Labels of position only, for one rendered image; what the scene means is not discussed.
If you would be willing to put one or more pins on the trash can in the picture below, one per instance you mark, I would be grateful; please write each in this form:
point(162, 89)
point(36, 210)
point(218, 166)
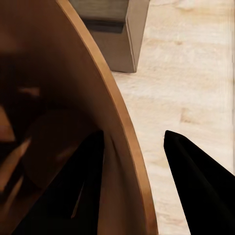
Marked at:
point(56, 89)

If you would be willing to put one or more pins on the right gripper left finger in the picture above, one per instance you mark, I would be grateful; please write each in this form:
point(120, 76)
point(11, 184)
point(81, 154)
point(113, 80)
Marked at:
point(51, 214)

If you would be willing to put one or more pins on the cabinet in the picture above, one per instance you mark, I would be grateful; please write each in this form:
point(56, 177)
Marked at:
point(117, 26)

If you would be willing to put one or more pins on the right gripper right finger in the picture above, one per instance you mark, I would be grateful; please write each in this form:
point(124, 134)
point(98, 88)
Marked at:
point(205, 188)

